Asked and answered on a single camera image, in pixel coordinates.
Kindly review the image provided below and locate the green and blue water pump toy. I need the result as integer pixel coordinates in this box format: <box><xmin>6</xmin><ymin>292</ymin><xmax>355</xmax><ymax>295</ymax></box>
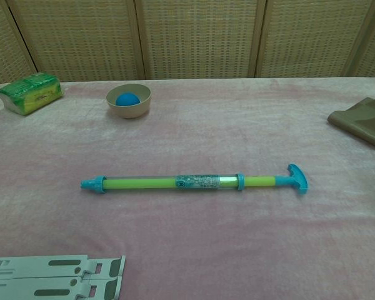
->
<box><xmin>79</xmin><ymin>163</ymin><xmax>309</xmax><ymax>196</ymax></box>

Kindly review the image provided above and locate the white folding stand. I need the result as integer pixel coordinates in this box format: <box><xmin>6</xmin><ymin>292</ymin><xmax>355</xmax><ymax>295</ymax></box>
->
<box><xmin>0</xmin><ymin>255</ymin><xmax>126</xmax><ymax>300</ymax></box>

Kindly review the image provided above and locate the beige round bowl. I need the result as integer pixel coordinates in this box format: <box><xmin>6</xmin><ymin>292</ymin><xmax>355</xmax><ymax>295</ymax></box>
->
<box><xmin>106</xmin><ymin>84</ymin><xmax>153</xmax><ymax>120</ymax></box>

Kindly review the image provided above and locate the woven bamboo folding screen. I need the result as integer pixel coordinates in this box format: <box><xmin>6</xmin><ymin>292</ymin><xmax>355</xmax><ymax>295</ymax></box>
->
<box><xmin>0</xmin><ymin>0</ymin><xmax>375</xmax><ymax>90</ymax></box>

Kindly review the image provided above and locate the green tissue pack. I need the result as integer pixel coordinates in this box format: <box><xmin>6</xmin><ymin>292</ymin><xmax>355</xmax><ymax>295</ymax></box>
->
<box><xmin>0</xmin><ymin>72</ymin><xmax>64</xmax><ymax>116</ymax></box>

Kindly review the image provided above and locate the blue ball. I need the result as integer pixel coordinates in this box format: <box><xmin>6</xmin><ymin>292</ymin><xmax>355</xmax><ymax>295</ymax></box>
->
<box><xmin>115</xmin><ymin>92</ymin><xmax>141</xmax><ymax>107</ymax></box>

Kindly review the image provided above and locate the brown folded cloth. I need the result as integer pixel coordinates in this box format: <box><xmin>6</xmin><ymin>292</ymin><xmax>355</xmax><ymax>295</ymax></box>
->
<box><xmin>327</xmin><ymin>97</ymin><xmax>375</xmax><ymax>154</ymax></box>

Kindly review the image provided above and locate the pink table cloth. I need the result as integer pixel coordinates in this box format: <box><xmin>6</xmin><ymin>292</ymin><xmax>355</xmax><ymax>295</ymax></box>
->
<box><xmin>0</xmin><ymin>74</ymin><xmax>375</xmax><ymax>300</ymax></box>

